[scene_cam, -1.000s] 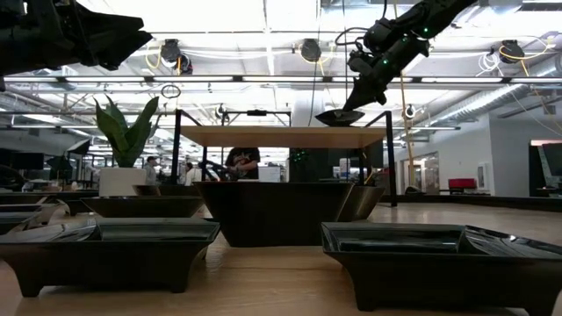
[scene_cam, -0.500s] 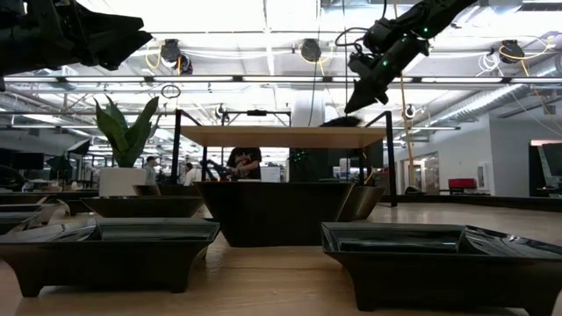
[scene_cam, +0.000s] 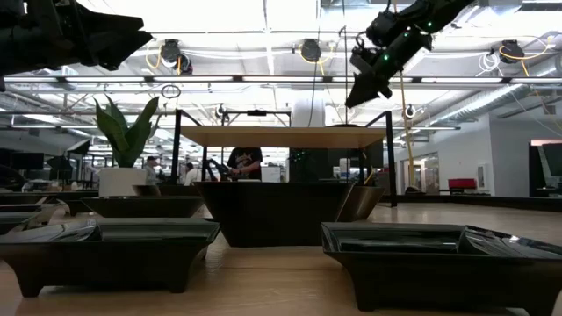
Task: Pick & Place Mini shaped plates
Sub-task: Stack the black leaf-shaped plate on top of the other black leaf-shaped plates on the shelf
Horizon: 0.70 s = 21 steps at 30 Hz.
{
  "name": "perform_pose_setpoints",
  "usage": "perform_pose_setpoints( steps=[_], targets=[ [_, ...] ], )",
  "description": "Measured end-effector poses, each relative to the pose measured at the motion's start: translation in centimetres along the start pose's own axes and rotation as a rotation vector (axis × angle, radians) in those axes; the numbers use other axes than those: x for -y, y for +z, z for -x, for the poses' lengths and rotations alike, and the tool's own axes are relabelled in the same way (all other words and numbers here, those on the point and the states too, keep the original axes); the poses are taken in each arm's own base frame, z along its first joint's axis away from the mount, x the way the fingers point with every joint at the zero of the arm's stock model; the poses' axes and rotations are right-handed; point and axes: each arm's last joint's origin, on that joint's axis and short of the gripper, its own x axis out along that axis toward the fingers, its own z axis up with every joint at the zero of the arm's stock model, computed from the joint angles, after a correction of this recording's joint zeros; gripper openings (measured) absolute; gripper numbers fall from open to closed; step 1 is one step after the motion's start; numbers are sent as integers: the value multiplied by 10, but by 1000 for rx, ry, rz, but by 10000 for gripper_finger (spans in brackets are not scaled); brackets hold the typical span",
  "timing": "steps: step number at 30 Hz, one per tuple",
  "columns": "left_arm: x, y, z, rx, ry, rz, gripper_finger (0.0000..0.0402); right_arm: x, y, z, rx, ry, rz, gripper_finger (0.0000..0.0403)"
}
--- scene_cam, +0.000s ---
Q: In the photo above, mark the silver ventilation duct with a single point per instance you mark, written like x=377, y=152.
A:
x=483, y=103

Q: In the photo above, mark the green plant in white pot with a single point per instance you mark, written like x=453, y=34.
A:
x=120, y=182

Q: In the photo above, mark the person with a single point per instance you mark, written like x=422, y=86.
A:
x=245, y=160
x=151, y=173
x=192, y=175

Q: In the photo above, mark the black aluminium table frame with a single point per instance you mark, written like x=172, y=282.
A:
x=505, y=203

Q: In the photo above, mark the black computer tower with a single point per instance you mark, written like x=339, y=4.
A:
x=309, y=169

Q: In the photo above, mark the dark background monitor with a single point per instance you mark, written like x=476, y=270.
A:
x=26, y=161

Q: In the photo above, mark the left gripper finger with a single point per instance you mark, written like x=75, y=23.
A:
x=118, y=30
x=114, y=55

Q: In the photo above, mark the black background robot arm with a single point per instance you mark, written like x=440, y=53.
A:
x=218, y=169

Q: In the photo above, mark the small black ceiling reel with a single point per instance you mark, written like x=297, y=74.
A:
x=221, y=111
x=409, y=111

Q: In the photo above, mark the black wavy square plate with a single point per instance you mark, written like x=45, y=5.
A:
x=272, y=210
x=147, y=190
x=364, y=202

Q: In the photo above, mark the black oval leaf plate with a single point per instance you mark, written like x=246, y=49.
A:
x=344, y=126
x=140, y=207

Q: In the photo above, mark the black monitor screen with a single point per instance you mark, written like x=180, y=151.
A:
x=549, y=171

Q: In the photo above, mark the white box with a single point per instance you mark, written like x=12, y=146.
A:
x=271, y=174

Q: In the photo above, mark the red storage box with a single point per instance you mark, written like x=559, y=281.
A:
x=462, y=183

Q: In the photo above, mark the wooden shelf riser black legs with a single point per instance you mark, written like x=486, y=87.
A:
x=285, y=137

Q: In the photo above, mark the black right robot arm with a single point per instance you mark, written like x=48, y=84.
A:
x=439, y=11

